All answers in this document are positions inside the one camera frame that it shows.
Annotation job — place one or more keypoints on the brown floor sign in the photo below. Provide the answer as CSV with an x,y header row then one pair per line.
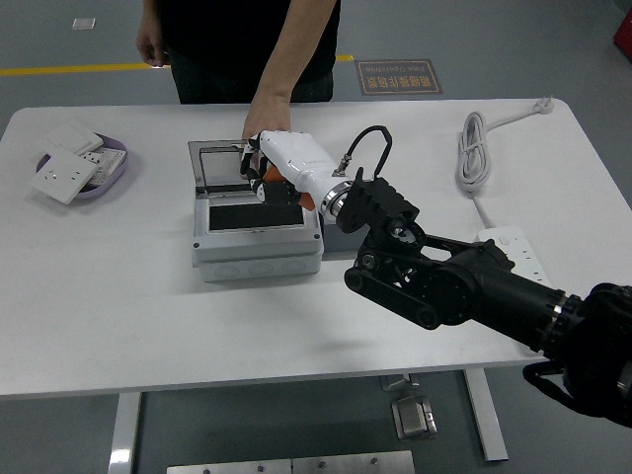
x,y
399,77

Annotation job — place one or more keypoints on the grey electrical box clear lid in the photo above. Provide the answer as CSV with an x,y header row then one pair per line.
x,y
257,247

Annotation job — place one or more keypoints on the person's right hand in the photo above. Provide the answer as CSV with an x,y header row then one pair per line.
x,y
150,47

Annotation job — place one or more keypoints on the white wall socket plate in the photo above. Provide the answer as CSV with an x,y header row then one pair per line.
x,y
61,175

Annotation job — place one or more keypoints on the white socket plate with holes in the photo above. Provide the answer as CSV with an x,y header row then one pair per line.
x,y
106,160

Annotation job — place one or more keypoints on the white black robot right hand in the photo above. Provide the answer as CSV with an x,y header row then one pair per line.
x,y
296,153

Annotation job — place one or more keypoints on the person's left forearm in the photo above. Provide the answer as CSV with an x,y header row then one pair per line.
x,y
291,54

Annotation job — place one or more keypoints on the purple tray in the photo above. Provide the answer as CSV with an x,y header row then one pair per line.
x,y
116,145

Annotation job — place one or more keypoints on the person's right forearm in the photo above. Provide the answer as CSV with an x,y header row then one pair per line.
x,y
149,12

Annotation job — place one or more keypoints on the steel base plate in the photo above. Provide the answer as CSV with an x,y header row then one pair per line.
x,y
353,463
229,466

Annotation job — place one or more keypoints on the person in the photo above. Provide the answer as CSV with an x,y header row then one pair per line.
x,y
222,49

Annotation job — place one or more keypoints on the metal floor socket box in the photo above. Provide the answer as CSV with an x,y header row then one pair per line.
x,y
412,419

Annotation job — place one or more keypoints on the orange cylinder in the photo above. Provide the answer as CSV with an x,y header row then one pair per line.
x,y
274,175

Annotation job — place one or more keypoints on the white wall switch plate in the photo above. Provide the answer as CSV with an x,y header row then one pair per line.
x,y
69,137

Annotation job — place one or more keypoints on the yellow floor tape line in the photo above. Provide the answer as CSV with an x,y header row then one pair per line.
x,y
74,69

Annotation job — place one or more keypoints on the white power strip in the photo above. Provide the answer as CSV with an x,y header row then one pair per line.
x,y
513,237

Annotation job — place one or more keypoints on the metal bracket under table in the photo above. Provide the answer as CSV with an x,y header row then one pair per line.
x,y
395,382

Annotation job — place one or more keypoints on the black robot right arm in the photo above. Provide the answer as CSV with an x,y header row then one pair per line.
x,y
444,286

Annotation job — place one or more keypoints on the small metal floor plate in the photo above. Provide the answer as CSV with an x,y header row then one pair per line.
x,y
84,23

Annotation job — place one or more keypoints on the red object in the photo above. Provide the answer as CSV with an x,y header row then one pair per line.
x,y
624,34

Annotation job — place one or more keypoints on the grey cube with round hole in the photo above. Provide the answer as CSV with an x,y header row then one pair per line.
x,y
336,242

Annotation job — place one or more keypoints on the white table leg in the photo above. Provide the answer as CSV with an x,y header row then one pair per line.
x,y
486,419
123,434

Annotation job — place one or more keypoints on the person's left hand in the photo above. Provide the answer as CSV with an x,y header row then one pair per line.
x,y
266,113

